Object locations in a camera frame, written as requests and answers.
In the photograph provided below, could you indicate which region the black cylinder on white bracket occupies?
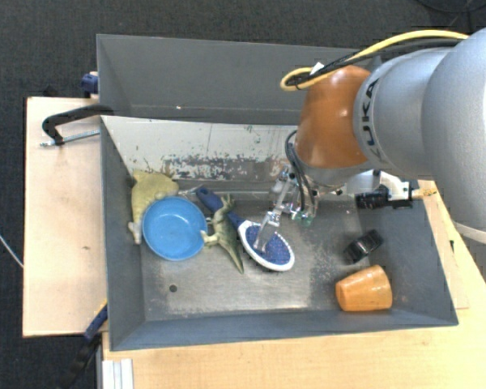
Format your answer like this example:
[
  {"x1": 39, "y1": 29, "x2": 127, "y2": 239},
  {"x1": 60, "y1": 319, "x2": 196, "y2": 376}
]
[{"x1": 346, "y1": 169, "x2": 437, "y2": 212}]

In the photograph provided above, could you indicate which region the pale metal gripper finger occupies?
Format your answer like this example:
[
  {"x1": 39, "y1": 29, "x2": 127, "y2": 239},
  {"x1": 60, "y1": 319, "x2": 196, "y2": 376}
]
[{"x1": 252, "y1": 212, "x2": 283, "y2": 254}]

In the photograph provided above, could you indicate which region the pale green toy animal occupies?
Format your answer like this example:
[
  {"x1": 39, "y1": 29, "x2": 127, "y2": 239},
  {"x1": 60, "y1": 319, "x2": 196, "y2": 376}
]
[{"x1": 127, "y1": 169, "x2": 181, "y2": 246}]

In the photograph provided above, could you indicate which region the green toy lizard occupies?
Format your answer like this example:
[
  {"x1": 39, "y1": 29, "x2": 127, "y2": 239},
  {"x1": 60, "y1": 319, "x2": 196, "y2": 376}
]
[{"x1": 200, "y1": 193, "x2": 245, "y2": 276}]

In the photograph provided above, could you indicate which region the pale wood flat board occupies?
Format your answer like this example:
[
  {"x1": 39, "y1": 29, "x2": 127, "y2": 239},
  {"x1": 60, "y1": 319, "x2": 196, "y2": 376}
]
[{"x1": 22, "y1": 96, "x2": 109, "y2": 338}]

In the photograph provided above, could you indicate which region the grey metal bin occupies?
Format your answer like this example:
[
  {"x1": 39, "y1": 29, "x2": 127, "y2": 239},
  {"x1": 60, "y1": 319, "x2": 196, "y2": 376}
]
[{"x1": 96, "y1": 33, "x2": 459, "y2": 353}]

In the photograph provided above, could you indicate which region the blue plastic bowl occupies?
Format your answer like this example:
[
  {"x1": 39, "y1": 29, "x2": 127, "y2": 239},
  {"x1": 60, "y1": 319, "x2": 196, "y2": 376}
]
[{"x1": 141, "y1": 196, "x2": 209, "y2": 263}]

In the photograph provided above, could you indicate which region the blue and white brush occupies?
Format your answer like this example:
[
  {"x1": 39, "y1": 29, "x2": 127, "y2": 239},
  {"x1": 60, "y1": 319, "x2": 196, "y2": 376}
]
[{"x1": 194, "y1": 187, "x2": 296, "y2": 273}]

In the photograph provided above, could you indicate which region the orange plastic cup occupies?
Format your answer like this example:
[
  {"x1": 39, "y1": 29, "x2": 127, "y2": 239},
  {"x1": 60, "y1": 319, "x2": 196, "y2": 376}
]
[{"x1": 334, "y1": 263, "x2": 394, "y2": 313}]

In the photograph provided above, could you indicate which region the black ribbed ring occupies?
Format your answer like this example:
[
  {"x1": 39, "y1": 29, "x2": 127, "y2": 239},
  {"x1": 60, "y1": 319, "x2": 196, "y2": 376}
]
[{"x1": 343, "y1": 229, "x2": 385, "y2": 264}]

